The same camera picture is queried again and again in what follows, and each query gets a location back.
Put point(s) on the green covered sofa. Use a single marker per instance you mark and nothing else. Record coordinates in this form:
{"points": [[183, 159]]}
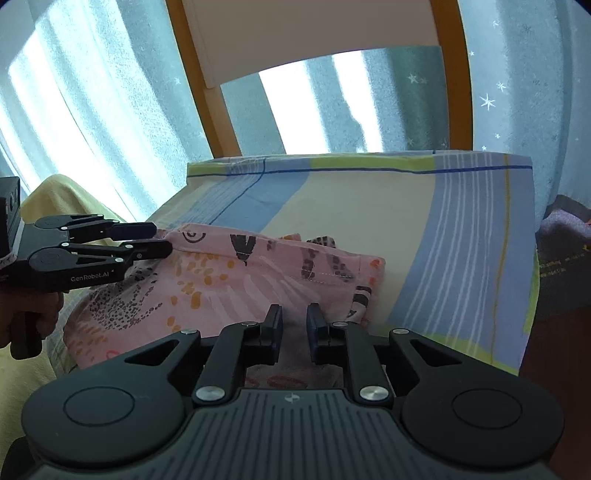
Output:
{"points": [[51, 198]]}

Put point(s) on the striped blue yellow sheet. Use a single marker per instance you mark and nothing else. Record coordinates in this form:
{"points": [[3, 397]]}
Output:
{"points": [[392, 207]]}

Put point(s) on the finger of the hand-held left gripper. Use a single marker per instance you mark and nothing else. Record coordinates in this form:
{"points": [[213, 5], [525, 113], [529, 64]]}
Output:
{"points": [[134, 228], [147, 251]]}

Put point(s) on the grey cloth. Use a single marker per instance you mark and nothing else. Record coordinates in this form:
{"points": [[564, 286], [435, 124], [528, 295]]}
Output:
{"points": [[565, 244]]}

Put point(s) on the person's left hand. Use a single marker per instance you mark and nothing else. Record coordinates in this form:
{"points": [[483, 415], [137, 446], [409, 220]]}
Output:
{"points": [[27, 309]]}

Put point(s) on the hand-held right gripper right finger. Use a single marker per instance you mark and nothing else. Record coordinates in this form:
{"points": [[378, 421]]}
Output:
{"points": [[316, 332]]}

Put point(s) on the wooden chair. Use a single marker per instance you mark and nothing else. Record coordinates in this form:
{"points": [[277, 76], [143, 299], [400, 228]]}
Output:
{"points": [[323, 32]]}

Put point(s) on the pink patterned pants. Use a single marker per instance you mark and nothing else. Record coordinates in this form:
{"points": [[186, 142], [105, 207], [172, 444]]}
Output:
{"points": [[221, 286]]}

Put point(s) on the blue star curtain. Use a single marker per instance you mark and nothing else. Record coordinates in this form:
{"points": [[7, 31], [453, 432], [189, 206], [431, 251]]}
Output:
{"points": [[92, 115]]}

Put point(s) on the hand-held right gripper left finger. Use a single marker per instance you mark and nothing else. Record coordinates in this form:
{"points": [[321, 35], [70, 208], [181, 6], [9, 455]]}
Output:
{"points": [[274, 330]]}

